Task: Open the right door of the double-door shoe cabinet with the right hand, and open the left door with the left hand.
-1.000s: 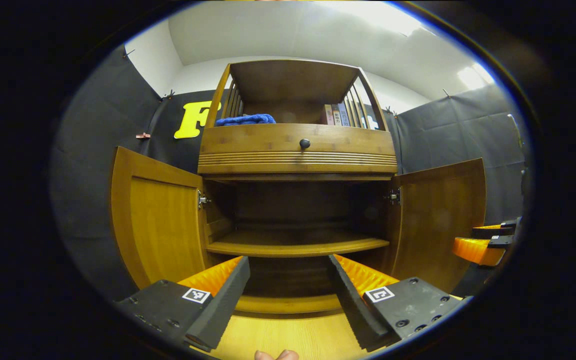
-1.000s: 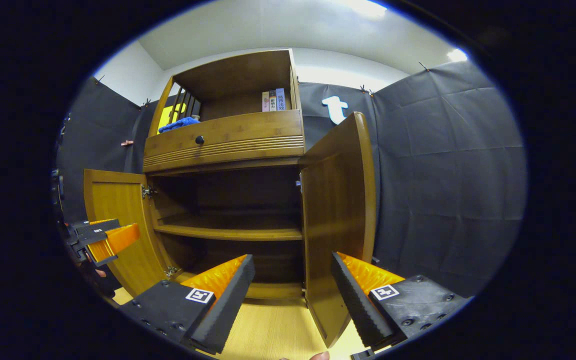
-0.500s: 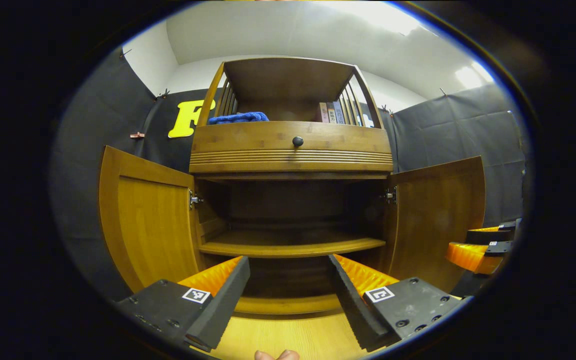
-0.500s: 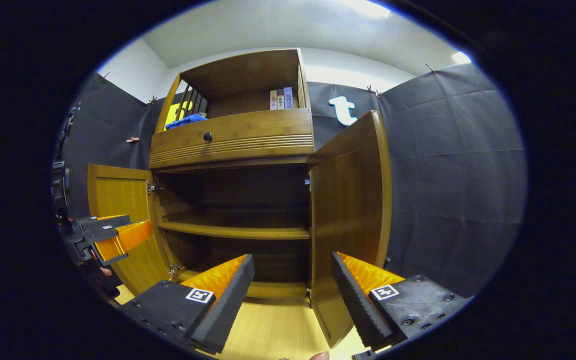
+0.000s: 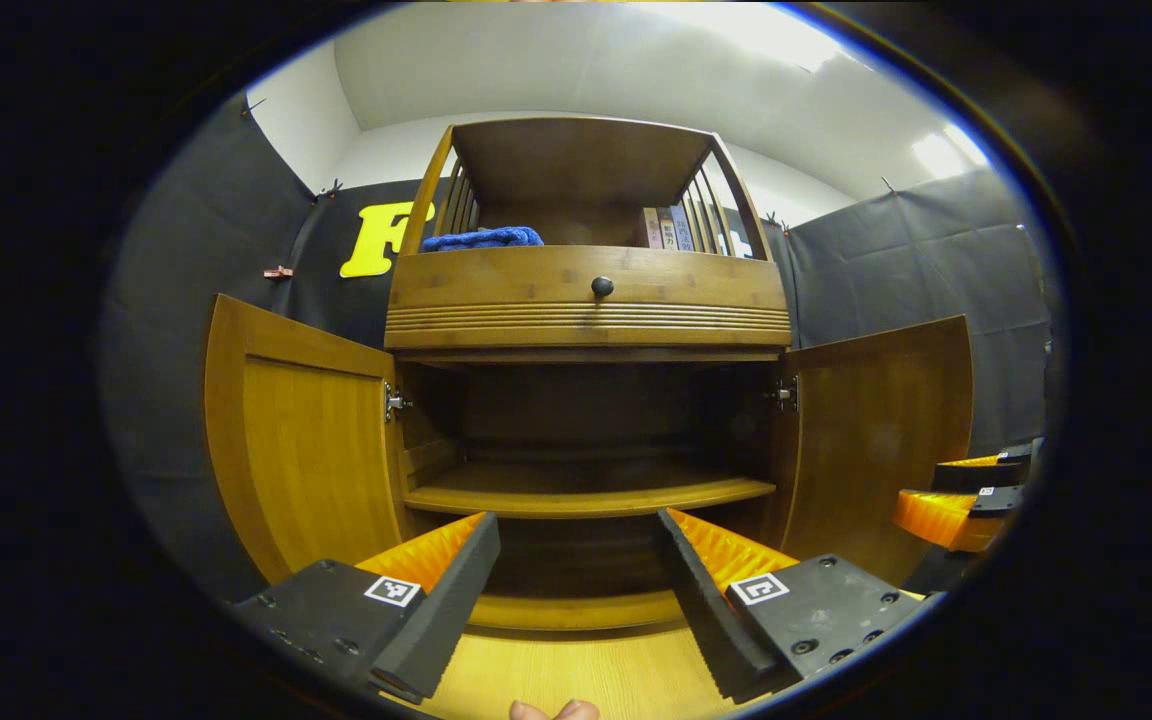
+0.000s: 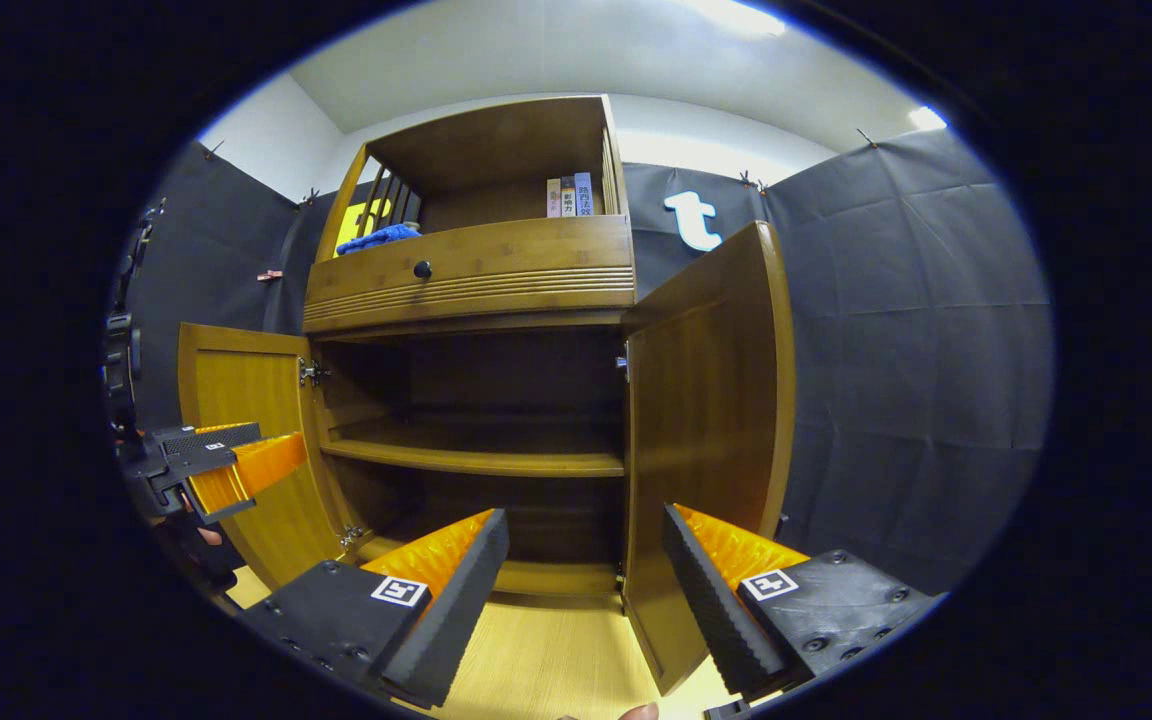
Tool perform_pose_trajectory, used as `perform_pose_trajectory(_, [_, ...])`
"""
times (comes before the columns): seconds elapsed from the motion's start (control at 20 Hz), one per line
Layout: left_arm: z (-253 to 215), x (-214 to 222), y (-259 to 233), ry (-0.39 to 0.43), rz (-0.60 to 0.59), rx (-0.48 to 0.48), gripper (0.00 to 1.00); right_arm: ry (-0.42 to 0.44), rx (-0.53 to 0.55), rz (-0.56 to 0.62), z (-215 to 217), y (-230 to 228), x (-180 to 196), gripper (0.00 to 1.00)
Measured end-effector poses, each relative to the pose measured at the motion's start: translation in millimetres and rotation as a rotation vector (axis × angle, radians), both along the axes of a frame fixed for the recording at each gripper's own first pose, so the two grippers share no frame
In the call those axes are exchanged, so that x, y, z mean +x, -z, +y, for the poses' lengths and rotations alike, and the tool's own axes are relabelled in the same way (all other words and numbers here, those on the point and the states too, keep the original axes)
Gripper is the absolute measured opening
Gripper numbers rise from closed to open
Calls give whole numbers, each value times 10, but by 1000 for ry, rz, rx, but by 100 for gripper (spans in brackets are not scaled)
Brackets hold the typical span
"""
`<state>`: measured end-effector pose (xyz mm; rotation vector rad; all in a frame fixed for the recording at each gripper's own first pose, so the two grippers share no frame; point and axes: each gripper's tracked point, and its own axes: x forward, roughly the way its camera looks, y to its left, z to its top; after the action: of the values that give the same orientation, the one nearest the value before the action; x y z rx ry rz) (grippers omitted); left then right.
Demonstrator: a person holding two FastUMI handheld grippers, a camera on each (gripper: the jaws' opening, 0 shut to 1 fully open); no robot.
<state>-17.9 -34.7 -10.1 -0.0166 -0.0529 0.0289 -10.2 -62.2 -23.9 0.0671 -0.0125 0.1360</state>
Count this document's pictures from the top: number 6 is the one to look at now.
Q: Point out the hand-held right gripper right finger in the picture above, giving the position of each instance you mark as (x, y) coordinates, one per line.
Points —
(711, 605)

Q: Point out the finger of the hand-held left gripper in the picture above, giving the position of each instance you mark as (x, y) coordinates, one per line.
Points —
(256, 470)
(211, 437)

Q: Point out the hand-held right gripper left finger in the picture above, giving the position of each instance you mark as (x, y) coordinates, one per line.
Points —
(456, 600)

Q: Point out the wooden cabinet door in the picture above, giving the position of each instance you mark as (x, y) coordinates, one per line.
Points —
(256, 390)
(706, 400)

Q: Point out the wooden cabinet drawer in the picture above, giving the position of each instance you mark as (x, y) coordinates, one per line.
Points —
(476, 265)

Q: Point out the wooden inner shelf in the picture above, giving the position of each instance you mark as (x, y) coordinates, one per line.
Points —
(476, 460)

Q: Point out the blue cloth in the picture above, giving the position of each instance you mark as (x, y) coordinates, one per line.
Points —
(376, 238)

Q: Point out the pink spine book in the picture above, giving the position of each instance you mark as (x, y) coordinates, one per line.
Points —
(554, 198)

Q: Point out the lilac spine book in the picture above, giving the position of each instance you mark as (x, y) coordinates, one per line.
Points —
(584, 195)

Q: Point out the small ceiling light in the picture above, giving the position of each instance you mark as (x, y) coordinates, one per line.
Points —
(928, 118)

